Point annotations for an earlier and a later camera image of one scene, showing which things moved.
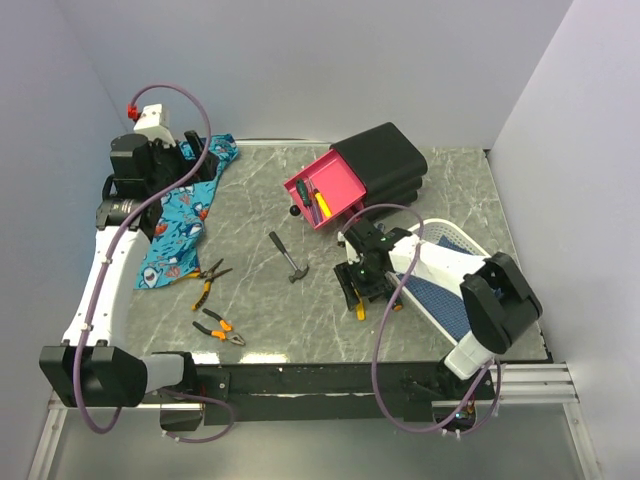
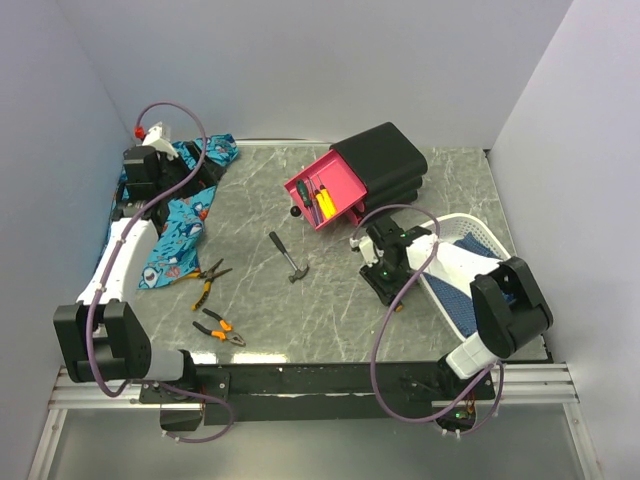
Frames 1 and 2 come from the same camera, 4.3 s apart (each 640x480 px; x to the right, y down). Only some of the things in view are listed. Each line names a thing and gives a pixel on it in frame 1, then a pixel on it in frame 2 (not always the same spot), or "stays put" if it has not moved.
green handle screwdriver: (302, 189) stays put
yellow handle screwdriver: (361, 312) -> (327, 200)
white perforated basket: (428, 231) -> (452, 228)
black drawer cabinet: (385, 163) stays put
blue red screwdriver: (316, 212) stays put
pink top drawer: (336, 182) stays put
